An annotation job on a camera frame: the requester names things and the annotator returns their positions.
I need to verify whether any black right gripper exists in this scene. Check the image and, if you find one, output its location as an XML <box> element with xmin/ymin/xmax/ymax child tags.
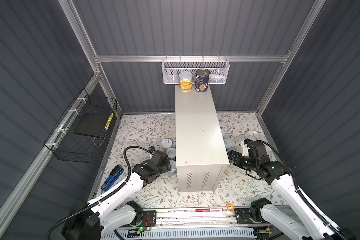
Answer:
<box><xmin>223</xmin><ymin>149</ymin><xmax>257</xmax><ymax>172</ymax></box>

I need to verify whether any light teal can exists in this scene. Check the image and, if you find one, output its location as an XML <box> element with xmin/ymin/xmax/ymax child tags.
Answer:
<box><xmin>168</xmin><ymin>160</ymin><xmax>177</xmax><ymax>176</ymax></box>

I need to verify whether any dark blue tin can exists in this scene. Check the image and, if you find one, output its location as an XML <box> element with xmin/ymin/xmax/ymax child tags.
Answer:
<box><xmin>195</xmin><ymin>69</ymin><xmax>210</xmax><ymax>93</ymax></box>

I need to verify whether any orange yellow fruit can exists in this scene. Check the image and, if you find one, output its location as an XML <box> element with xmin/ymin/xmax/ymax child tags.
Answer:
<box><xmin>179</xmin><ymin>71</ymin><xmax>193</xmax><ymax>92</ymax></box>

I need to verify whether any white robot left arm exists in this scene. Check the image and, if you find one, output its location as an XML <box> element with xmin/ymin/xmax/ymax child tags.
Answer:
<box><xmin>62</xmin><ymin>147</ymin><xmax>172</xmax><ymax>240</ymax></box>

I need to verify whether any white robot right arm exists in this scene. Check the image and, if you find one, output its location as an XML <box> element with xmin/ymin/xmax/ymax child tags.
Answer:
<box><xmin>228</xmin><ymin>139</ymin><xmax>356</xmax><ymax>240</ymax></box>

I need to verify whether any white metal cabinet counter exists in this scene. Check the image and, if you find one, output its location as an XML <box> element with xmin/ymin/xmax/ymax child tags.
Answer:
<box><xmin>175</xmin><ymin>87</ymin><xmax>230</xmax><ymax>193</ymax></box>

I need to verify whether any white top can left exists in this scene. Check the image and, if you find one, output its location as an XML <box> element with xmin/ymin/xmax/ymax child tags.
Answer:
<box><xmin>166</xmin><ymin>147</ymin><xmax>176</xmax><ymax>161</ymax></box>

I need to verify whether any white round clock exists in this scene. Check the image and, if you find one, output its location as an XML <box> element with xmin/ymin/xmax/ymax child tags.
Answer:
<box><xmin>245</xmin><ymin>130</ymin><xmax>261</xmax><ymax>141</ymax></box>

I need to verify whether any blue stapler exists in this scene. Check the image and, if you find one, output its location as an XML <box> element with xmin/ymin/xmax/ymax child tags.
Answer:
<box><xmin>101</xmin><ymin>165</ymin><xmax>124</xmax><ymax>192</ymax></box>

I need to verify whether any yellow highlighter pen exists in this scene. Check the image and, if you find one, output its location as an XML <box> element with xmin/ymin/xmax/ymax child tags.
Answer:
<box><xmin>104</xmin><ymin>113</ymin><xmax>114</xmax><ymax>131</ymax></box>

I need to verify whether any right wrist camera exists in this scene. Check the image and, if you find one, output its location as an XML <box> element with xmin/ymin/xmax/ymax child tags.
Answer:
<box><xmin>241</xmin><ymin>139</ymin><xmax>253</xmax><ymax>157</ymax></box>

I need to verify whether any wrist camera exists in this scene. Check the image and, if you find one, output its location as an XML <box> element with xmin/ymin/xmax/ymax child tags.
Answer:
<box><xmin>241</xmin><ymin>139</ymin><xmax>253</xmax><ymax>157</ymax></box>
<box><xmin>149</xmin><ymin>146</ymin><xmax>156</xmax><ymax>154</ymax></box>

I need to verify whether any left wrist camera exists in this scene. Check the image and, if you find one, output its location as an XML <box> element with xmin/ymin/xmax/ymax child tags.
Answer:
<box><xmin>149</xmin><ymin>146</ymin><xmax>156</xmax><ymax>154</ymax></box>

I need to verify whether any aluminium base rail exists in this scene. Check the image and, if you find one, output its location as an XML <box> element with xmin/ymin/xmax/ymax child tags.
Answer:
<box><xmin>77</xmin><ymin>206</ymin><xmax>301</xmax><ymax>229</ymax></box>

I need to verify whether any black wire wall basket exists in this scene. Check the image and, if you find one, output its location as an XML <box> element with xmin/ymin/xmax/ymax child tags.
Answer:
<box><xmin>45</xmin><ymin>91</ymin><xmax>118</xmax><ymax>164</ymax></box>

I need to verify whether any white wire mesh basket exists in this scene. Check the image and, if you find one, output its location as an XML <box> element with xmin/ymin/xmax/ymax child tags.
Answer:
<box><xmin>161</xmin><ymin>56</ymin><xmax>230</xmax><ymax>85</ymax></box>

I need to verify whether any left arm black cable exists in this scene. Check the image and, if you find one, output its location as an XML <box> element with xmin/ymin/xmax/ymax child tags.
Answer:
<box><xmin>44</xmin><ymin>146</ymin><xmax>153</xmax><ymax>240</ymax></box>

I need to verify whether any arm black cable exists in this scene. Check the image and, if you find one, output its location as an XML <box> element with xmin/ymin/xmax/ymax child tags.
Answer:
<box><xmin>44</xmin><ymin>146</ymin><xmax>153</xmax><ymax>240</ymax></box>
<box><xmin>257</xmin><ymin>139</ymin><xmax>346</xmax><ymax>240</ymax></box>

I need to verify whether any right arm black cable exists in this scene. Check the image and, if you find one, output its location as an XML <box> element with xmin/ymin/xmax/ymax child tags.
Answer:
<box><xmin>257</xmin><ymin>139</ymin><xmax>346</xmax><ymax>240</ymax></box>

